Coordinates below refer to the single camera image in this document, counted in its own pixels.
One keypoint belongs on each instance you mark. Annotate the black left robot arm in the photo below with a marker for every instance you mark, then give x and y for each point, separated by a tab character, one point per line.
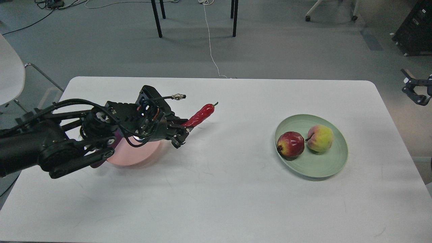
76	133

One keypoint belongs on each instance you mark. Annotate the red chili pepper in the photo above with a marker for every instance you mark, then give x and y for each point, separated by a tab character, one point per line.
200	115

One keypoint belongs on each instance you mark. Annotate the green plate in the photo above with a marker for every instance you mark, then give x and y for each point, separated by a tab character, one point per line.
311	163

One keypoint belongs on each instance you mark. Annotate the pink plate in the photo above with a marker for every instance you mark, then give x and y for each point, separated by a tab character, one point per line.
127	155

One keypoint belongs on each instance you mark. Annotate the black table leg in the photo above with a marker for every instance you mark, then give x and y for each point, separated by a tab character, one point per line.
156	15
234	15

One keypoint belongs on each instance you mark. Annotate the red pomegranate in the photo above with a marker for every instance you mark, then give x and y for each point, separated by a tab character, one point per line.
290	144

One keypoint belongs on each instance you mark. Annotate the white office chair base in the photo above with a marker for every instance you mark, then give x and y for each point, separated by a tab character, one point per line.
325	7

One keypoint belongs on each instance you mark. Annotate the yellow-green peach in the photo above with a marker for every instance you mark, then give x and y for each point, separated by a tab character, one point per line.
319	138

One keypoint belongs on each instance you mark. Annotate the black equipment box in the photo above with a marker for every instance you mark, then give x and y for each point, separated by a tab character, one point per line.
414	36

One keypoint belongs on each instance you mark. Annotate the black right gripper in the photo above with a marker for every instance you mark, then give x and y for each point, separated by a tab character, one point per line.
411	82

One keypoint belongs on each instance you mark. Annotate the black table leg right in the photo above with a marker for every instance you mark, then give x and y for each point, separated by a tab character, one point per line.
234	15

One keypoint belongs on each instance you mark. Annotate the black table leg left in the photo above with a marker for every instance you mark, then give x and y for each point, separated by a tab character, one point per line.
156	15

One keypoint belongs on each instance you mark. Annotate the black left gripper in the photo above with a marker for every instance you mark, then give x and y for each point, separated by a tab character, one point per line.
154	126

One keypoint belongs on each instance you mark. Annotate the purple eggplant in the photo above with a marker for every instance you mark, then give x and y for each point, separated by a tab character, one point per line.
119	137

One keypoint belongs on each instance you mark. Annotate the white chair seat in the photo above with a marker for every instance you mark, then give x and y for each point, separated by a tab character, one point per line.
13	74

